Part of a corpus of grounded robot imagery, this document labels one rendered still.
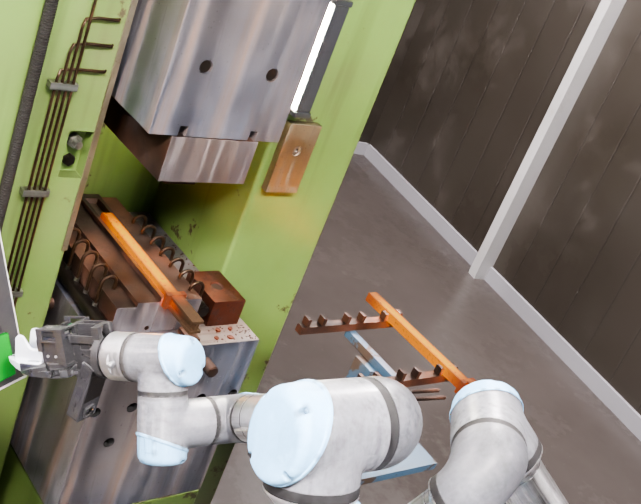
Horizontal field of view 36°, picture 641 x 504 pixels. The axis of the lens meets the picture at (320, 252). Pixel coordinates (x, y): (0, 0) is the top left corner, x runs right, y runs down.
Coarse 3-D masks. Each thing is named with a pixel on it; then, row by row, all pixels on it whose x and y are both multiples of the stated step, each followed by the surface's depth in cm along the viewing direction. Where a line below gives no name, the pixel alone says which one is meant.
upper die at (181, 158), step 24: (120, 120) 196; (144, 144) 190; (168, 144) 183; (192, 144) 186; (216, 144) 190; (240, 144) 193; (168, 168) 186; (192, 168) 189; (216, 168) 193; (240, 168) 197
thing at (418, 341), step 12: (372, 300) 243; (384, 300) 244; (396, 312) 240; (396, 324) 237; (408, 324) 237; (408, 336) 235; (420, 336) 234; (420, 348) 232; (432, 348) 231; (432, 360) 229; (444, 360) 228; (444, 372) 226; (456, 372) 225; (456, 384) 224
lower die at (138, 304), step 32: (96, 224) 223; (128, 224) 228; (64, 256) 215; (128, 256) 214; (160, 256) 220; (96, 288) 205; (128, 288) 205; (192, 288) 213; (128, 320) 202; (160, 320) 208
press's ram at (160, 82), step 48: (144, 0) 179; (192, 0) 169; (240, 0) 174; (288, 0) 180; (144, 48) 179; (192, 48) 174; (240, 48) 180; (288, 48) 187; (144, 96) 180; (192, 96) 180; (240, 96) 186; (288, 96) 193
